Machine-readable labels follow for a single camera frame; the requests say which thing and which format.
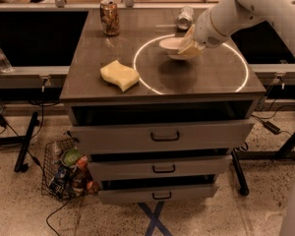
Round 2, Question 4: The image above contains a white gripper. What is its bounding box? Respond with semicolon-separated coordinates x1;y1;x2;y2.
178;9;227;56

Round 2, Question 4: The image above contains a white paper bowl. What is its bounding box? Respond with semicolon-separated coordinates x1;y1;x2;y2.
159;37;197;60

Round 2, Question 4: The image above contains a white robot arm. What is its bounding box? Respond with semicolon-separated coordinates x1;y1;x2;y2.
179;0;295;57

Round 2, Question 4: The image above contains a yellow sponge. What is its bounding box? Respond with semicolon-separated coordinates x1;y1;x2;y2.
100;60;140;91

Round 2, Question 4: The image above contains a silver can lying down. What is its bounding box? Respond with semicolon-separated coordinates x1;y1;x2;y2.
176;6;194;30

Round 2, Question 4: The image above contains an upright brown drink can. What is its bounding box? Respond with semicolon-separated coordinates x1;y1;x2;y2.
99;0;120;36

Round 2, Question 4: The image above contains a grey drawer cabinet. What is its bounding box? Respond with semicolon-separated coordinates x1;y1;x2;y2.
60;9;265;191

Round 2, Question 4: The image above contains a top grey drawer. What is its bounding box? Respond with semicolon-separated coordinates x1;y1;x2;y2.
71;119;254;154

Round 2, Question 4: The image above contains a grey drawer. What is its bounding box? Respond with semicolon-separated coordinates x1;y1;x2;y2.
71;119;254;154
88;155;232;181
98;184;218;205

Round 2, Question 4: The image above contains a black power adapter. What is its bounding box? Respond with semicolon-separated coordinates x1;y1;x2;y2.
263;121;280;135

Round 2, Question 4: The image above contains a middle grey drawer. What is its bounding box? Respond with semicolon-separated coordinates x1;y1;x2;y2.
88;155;232;181

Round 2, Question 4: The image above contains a black table leg right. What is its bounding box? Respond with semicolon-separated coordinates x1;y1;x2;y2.
231;120;295;197

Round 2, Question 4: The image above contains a black table leg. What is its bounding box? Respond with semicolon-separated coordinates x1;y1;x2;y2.
231;120;295;197
14;112;39;172

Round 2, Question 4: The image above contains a bottom grey drawer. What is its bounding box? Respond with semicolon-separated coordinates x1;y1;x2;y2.
98;184;218;205

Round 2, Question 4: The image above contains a clear plastic water bottle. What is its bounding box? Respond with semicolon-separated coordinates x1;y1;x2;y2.
0;48;14;73

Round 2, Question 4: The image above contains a black table leg left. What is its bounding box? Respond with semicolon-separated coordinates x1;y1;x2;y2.
14;112;39;172

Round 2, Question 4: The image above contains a wire basket with snacks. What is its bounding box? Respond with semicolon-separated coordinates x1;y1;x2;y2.
41;138;99;201

